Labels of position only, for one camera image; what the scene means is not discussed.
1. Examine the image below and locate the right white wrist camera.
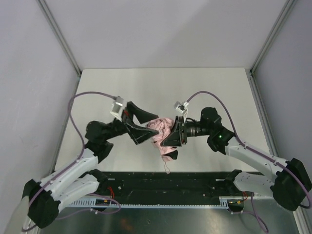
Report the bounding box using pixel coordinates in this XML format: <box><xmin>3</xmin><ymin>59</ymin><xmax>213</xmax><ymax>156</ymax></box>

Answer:
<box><xmin>174</xmin><ymin>101</ymin><xmax>189</xmax><ymax>121</ymax></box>

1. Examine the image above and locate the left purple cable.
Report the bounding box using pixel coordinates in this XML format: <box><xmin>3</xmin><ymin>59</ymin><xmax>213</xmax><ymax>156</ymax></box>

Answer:
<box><xmin>20</xmin><ymin>91</ymin><xmax>121</xmax><ymax>232</ymax></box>

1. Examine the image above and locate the white slotted cable duct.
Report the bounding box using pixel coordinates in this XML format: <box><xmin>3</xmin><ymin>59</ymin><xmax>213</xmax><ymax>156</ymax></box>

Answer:
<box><xmin>66</xmin><ymin>196</ymin><xmax>236</xmax><ymax>209</ymax></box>

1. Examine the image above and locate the left aluminium frame post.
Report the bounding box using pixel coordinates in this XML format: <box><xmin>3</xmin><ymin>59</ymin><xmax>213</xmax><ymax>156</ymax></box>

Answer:
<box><xmin>36</xmin><ymin>0</ymin><xmax>81</xmax><ymax>76</ymax></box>

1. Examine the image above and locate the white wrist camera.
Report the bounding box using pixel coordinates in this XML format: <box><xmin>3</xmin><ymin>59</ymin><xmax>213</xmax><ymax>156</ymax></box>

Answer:
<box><xmin>174</xmin><ymin>101</ymin><xmax>189</xmax><ymax>121</ymax></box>
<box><xmin>110</xmin><ymin>96</ymin><xmax>125</xmax><ymax>120</ymax></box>

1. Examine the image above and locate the right aluminium frame post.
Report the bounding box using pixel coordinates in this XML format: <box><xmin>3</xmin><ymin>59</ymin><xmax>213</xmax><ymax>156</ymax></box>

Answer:
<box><xmin>249</xmin><ymin>0</ymin><xmax>298</xmax><ymax>74</ymax></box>

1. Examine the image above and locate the aluminium frame post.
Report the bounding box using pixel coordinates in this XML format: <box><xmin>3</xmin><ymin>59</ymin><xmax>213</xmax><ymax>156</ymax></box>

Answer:
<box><xmin>249</xmin><ymin>0</ymin><xmax>298</xmax><ymax>74</ymax></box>
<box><xmin>36</xmin><ymin>0</ymin><xmax>81</xmax><ymax>76</ymax></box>

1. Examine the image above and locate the pink folding umbrella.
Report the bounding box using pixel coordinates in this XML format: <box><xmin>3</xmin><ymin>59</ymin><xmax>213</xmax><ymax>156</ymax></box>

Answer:
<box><xmin>146</xmin><ymin>118</ymin><xmax>178</xmax><ymax>174</ymax></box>

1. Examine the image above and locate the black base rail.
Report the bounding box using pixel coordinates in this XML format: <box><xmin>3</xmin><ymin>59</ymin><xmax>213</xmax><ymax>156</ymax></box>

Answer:
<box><xmin>70</xmin><ymin>171</ymin><xmax>256</xmax><ymax>205</ymax></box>

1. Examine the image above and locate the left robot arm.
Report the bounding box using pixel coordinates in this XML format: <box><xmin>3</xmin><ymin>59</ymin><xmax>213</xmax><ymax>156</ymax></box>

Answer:
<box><xmin>22</xmin><ymin>101</ymin><xmax>158</xmax><ymax>229</ymax></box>

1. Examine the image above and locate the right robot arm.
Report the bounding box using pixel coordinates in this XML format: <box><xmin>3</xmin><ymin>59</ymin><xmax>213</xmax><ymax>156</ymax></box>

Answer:
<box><xmin>160</xmin><ymin>107</ymin><xmax>312</xmax><ymax>211</ymax></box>

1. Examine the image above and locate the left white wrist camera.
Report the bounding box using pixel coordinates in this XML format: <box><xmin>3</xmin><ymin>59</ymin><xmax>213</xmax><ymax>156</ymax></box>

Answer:
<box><xmin>110</xmin><ymin>96</ymin><xmax>125</xmax><ymax>120</ymax></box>

